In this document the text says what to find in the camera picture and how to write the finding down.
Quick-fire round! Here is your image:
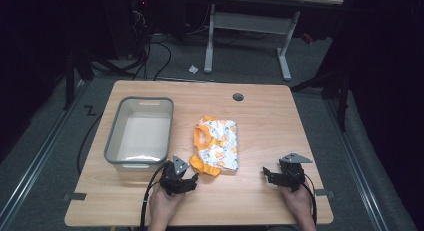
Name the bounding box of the white bin with grey rim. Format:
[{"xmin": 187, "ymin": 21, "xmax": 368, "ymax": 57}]
[{"xmin": 103, "ymin": 96, "xmax": 175, "ymax": 174}]

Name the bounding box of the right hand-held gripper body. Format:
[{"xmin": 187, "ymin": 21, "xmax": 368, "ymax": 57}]
[{"xmin": 277, "ymin": 152, "xmax": 314, "ymax": 193}]

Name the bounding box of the grey table bracket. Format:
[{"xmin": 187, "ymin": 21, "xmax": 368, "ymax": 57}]
[
  {"xmin": 314, "ymin": 188, "xmax": 336, "ymax": 199},
  {"xmin": 62, "ymin": 192, "xmax": 88, "ymax": 203}
]

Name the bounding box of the folded orange and white garment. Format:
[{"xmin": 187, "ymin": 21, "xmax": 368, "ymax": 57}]
[{"xmin": 188, "ymin": 115, "xmax": 240, "ymax": 178}]

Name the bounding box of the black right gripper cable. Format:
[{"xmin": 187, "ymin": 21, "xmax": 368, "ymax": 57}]
[{"xmin": 301, "ymin": 172, "xmax": 318, "ymax": 225}]

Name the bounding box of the black metal stand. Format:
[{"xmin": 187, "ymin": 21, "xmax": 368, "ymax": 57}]
[
  {"xmin": 62, "ymin": 37, "xmax": 96, "ymax": 111},
  {"xmin": 289, "ymin": 54, "xmax": 353, "ymax": 133}
]

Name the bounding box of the white-legged desk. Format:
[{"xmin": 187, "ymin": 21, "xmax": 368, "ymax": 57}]
[{"xmin": 202, "ymin": 0, "xmax": 345, "ymax": 83}]

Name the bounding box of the black floor cable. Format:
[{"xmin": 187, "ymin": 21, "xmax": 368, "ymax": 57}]
[{"xmin": 76, "ymin": 112, "xmax": 105, "ymax": 176}]

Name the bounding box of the bundle of black cables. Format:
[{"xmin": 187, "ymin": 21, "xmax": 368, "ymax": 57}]
[{"xmin": 130, "ymin": 9, "xmax": 173, "ymax": 82}]

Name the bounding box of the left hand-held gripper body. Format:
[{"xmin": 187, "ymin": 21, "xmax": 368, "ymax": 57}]
[{"xmin": 159, "ymin": 154, "xmax": 191, "ymax": 197}]

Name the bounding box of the metal floor rail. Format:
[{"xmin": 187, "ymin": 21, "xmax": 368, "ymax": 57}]
[
  {"xmin": 0, "ymin": 80, "xmax": 90, "ymax": 227},
  {"xmin": 323, "ymin": 96, "xmax": 392, "ymax": 231}
]

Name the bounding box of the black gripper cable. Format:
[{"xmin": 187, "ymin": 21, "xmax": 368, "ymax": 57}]
[
  {"xmin": 139, "ymin": 161, "xmax": 170, "ymax": 231},
  {"xmin": 301, "ymin": 172, "xmax": 318, "ymax": 225}
]

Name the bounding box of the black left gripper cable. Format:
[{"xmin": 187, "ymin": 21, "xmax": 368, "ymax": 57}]
[{"xmin": 139, "ymin": 161, "xmax": 170, "ymax": 231}]

